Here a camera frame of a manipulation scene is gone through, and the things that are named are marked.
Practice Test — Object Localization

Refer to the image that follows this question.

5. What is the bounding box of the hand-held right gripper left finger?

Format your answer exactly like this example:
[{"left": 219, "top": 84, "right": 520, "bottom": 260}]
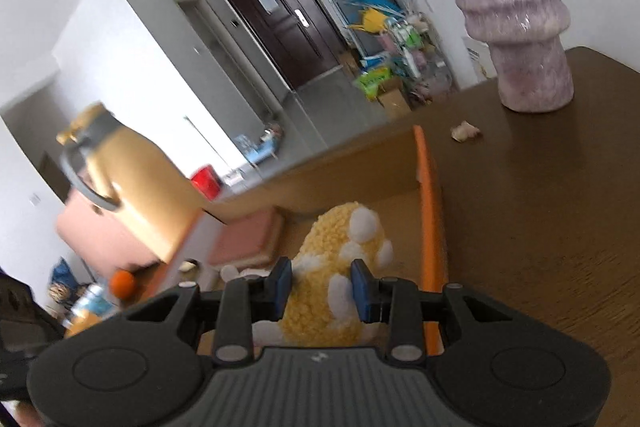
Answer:
[{"left": 119, "top": 258, "right": 293, "bottom": 367}]

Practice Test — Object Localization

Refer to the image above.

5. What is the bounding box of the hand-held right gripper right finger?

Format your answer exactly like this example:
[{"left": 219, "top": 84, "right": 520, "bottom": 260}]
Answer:
[{"left": 350, "top": 259, "right": 521, "bottom": 364}]

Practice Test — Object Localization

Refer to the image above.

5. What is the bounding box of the yellow white-spotted plush toy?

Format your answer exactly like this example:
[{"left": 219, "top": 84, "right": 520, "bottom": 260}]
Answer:
[{"left": 220, "top": 202, "right": 394, "bottom": 349}]

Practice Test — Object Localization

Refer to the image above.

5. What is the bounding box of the red cardboard box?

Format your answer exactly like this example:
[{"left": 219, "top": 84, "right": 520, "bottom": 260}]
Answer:
[{"left": 145, "top": 125, "right": 448, "bottom": 355}]

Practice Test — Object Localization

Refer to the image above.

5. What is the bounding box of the pink sponge block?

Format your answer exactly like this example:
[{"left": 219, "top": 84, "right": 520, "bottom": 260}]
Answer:
[{"left": 207, "top": 211, "right": 286, "bottom": 268}]

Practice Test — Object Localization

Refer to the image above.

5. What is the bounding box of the red container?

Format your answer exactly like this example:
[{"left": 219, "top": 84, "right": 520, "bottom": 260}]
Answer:
[{"left": 191, "top": 165, "right": 222, "bottom": 198}]

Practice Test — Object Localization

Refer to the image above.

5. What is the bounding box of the blue floor toy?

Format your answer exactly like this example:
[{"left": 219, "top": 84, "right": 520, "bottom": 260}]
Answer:
[{"left": 235, "top": 124, "right": 283, "bottom": 165}]

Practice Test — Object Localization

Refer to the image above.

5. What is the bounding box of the orange fruit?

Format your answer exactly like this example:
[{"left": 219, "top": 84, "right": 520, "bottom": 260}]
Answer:
[{"left": 111, "top": 270, "right": 138, "bottom": 299}]

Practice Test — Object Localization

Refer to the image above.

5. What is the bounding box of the yellow thermos jug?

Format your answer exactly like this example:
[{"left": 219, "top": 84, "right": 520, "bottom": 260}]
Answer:
[{"left": 56, "top": 103, "right": 201, "bottom": 263}]

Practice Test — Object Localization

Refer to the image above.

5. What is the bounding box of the fallen dried petal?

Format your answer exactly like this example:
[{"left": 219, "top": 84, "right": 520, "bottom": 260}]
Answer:
[{"left": 451, "top": 121, "right": 483, "bottom": 142}]

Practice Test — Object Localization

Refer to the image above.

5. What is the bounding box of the brown cardboard floor box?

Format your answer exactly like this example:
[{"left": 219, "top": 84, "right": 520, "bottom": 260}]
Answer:
[{"left": 377, "top": 87, "right": 413, "bottom": 118}]

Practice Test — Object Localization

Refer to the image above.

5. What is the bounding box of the green packet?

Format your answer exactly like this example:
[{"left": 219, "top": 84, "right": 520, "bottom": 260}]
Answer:
[{"left": 356, "top": 66, "right": 396, "bottom": 100}]

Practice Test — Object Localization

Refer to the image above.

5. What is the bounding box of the blue snack packet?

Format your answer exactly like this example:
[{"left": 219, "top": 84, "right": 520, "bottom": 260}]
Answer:
[{"left": 47, "top": 258, "right": 113, "bottom": 323}]

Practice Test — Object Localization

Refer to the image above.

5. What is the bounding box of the dark brown door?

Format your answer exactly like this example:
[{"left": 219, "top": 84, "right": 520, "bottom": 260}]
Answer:
[{"left": 222, "top": 0, "right": 346, "bottom": 90}]

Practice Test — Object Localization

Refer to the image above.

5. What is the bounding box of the purple ribbed vase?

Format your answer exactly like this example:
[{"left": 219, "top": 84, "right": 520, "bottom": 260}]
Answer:
[{"left": 424, "top": 0, "right": 575, "bottom": 114}]

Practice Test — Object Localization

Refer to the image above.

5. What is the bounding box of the cluttered wire storage rack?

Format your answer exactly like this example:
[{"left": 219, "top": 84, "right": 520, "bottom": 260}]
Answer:
[{"left": 345, "top": 0, "right": 453, "bottom": 102}]

